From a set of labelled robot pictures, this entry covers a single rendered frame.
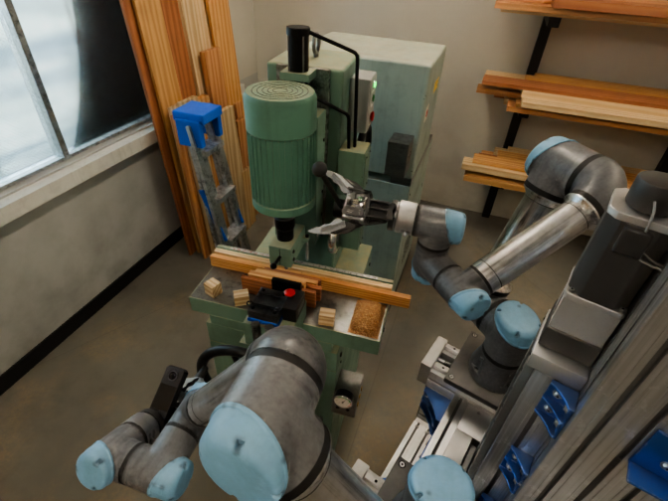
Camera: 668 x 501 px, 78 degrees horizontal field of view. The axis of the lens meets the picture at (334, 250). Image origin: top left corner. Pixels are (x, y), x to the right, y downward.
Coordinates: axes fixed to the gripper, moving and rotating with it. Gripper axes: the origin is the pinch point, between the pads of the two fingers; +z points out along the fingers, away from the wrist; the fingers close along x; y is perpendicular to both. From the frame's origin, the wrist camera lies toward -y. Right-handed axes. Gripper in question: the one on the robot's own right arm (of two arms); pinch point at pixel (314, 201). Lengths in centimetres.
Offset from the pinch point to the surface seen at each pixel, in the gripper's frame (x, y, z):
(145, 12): -89, -78, 126
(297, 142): -12.3, 4.0, 6.2
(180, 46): -90, -110, 126
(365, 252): 6, -67, -8
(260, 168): -5.2, 1.1, 15.0
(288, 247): 11.6, -20.1, 9.7
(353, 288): 19.6, -31.1, -10.4
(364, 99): -35.4, -19.8, -2.6
